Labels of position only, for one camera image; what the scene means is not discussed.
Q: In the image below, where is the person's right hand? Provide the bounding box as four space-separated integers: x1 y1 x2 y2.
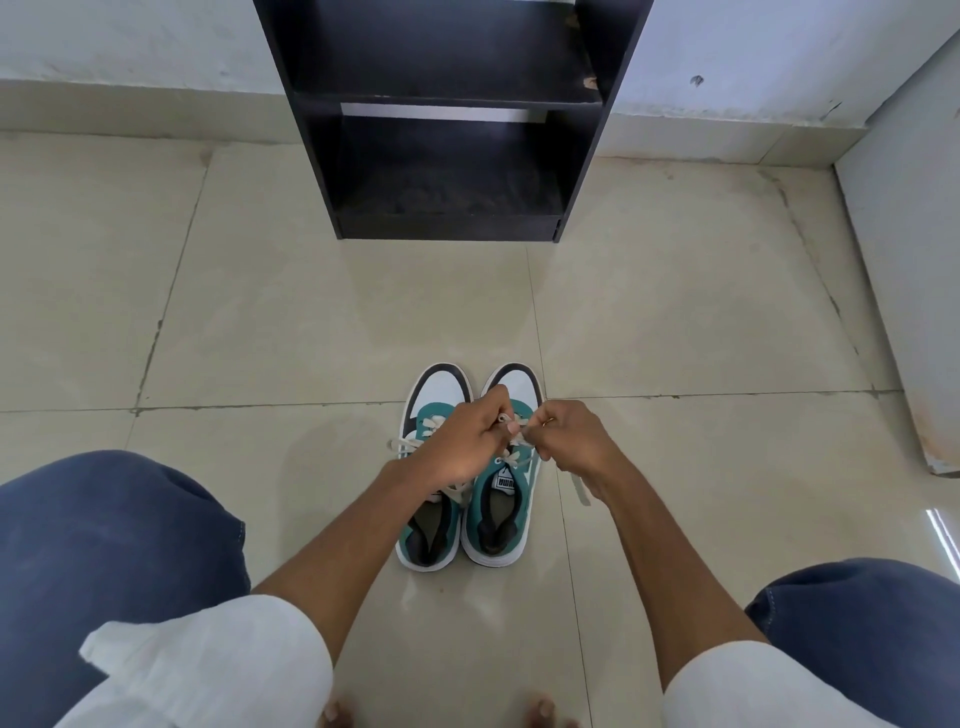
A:
517 399 628 490

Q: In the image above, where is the person's left hand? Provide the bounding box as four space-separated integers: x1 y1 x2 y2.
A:
382 384 520 497

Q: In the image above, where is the cream shoelace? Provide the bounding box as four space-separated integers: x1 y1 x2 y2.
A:
386 416 475 511

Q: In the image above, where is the black wooden shoe rack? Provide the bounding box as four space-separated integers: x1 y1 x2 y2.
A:
252 0 655 244

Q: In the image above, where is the person's left forearm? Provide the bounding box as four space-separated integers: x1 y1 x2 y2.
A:
251 457 429 665

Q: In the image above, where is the person's right forearm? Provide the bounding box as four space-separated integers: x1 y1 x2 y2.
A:
592 472 770 691

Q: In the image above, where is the person's right foot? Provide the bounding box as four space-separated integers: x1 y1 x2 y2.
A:
521 693 579 728

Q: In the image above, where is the person's right white sleeve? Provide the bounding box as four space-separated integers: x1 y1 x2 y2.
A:
659 639 924 728

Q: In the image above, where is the person's white sleeve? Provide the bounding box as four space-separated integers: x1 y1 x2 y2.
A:
659 639 924 728
52 594 335 728

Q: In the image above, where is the person's left white sleeve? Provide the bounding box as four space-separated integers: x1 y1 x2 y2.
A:
52 594 335 728

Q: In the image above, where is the person's right jeans leg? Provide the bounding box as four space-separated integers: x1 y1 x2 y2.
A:
744 557 960 728

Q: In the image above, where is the person's jeans leg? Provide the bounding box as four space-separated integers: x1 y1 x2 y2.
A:
0 449 253 728
744 557 960 728

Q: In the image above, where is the person's left jeans leg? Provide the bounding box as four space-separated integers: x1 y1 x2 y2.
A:
0 449 253 728

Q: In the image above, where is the white door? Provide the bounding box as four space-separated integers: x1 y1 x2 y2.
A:
833 52 960 478

